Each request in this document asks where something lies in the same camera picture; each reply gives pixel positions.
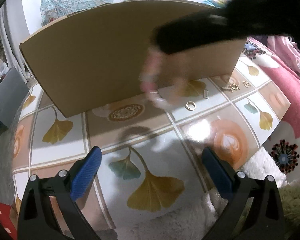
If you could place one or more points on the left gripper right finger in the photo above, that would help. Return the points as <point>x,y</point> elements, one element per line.
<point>254,209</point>

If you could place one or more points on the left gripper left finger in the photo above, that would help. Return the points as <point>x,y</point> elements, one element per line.
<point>36,217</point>

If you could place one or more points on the brown cardboard box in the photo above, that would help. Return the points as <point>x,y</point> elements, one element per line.
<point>94,57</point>

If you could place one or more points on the pink floral blanket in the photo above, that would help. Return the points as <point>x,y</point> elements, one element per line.
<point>279,59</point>

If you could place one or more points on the white fluffy rug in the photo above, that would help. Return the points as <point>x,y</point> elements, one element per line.
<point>194,220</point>

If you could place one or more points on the ginkgo patterned mat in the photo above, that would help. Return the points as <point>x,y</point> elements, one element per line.
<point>149,156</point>

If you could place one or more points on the small silver earring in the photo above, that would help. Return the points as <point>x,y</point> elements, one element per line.
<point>206,94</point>

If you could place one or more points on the grey storage box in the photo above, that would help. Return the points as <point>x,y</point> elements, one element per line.
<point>13,91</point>

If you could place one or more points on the grey window curtain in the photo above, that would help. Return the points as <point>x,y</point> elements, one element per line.
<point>13,30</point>

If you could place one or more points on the gold chain clasp jewelry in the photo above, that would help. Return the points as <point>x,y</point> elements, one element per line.
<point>230,88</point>

